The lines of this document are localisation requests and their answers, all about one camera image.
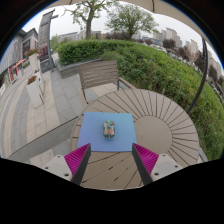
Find dark curved umbrella pole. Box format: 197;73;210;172
186;38;209;116

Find grey street pole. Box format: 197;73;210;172
46;13;59;73

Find slim sparse-leaved tree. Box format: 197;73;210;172
64;0;118;41

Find brown slatted outdoor chair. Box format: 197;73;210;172
77;59;136;103

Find tall grey sign pillar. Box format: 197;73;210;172
38;9;56;73

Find transparent green computer mouse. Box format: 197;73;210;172
102;119;117;140

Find blue square mouse pad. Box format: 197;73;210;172
76;111;138;153

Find grey stone hedge border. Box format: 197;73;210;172
56;58;103;79

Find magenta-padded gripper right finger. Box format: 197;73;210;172
131;142;184;186

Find round full-crowned tree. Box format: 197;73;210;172
105;3;159;41

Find distant high-rise buildings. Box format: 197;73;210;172
49;27;224;84

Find beige patio umbrella canopy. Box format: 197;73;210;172
46;0;218;54

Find grey storefront building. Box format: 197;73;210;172
0;28;39;98

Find white planter with red flowers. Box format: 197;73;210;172
26;48;41;73
25;75;44;108

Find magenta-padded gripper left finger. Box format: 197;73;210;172
41;143;92;186

